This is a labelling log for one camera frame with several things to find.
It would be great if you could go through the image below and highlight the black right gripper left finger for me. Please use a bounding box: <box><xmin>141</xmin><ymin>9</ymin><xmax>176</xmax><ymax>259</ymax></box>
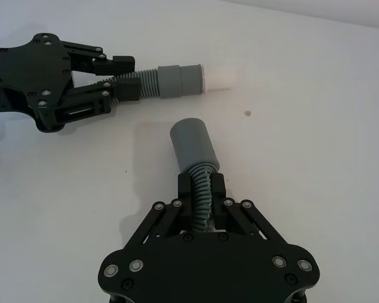
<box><xmin>131</xmin><ymin>172</ymin><xmax>194</xmax><ymax>246</ymax></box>

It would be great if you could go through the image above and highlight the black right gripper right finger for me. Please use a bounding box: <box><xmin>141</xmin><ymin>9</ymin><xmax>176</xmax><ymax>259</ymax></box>
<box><xmin>212</xmin><ymin>172</ymin><xmax>286</xmax><ymax>244</ymax></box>

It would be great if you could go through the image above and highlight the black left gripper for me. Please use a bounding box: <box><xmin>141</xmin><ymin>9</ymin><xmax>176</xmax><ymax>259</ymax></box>
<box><xmin>0</xmin><ymin>33</ymin><xmax>142</xmax><ymax>134</ymax></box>

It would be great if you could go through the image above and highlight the grey ribbed hose plain cuff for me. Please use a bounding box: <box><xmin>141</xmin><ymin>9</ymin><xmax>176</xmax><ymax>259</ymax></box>
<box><xmin>169</xmin><ymin>117</ymin><xmax>221</xmax><ymax>235</ymax></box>

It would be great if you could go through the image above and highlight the grey ribbed hose stepped cuff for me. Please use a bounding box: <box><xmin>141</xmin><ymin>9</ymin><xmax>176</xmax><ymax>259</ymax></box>
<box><xmin>98</xmin><ymin>64</ymin><xmax>206</xmax><ymax>107</ymax></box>

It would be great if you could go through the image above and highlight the white plastic tube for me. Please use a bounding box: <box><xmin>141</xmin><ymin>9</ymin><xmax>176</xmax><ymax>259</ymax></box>
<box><xmin>202</xmin><ymin>66</ymin><xmax>241</xmax><ymax>93</ymax></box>

